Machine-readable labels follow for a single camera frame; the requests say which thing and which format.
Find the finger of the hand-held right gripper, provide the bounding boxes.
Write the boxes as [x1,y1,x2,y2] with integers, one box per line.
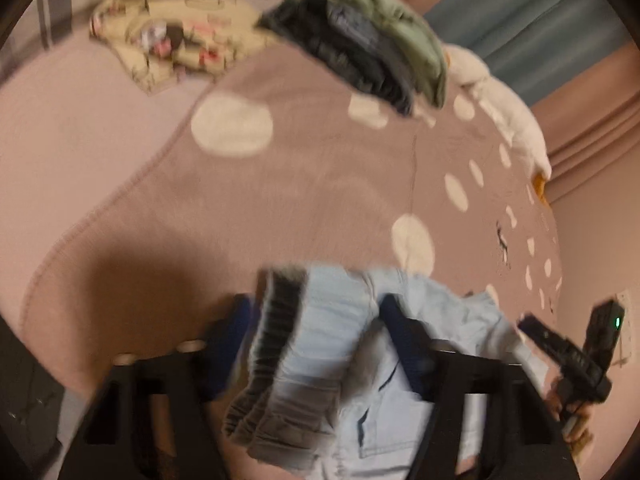
[516,314,591,376]

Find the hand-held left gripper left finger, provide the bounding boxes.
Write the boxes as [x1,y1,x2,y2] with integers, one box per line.
[57,294,261,480]

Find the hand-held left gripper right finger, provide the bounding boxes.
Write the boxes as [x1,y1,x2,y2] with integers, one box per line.
[378,294,582,480]

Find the light blue pants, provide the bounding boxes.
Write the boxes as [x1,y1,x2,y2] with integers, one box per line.
[221,262,531,480]

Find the person's right hand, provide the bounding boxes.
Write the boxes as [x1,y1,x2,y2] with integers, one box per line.
[544,387,597,457]

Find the brown polka-dot blanket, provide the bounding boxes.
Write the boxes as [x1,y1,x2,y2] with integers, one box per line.
[20,35,565,411]

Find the pink curtain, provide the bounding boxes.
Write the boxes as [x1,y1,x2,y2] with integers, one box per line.
[362,0,640,206]

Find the white plush toy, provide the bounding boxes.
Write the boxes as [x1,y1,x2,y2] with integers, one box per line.
[442,42,552,181]

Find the pink bed sheet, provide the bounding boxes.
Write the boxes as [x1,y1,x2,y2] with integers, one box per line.
[0,35,226,341]

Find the dark grey folded garment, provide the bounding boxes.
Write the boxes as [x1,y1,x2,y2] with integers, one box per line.
[257,0,417,117]

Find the yellow printed cloth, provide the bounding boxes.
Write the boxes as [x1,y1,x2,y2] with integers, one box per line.
[90,0,281,95]

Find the blue curtain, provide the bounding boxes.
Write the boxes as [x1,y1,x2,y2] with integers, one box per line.
[422,0,638,106]

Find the green folded garment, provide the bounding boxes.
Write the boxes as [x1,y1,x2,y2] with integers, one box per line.
[287,0,449,109]

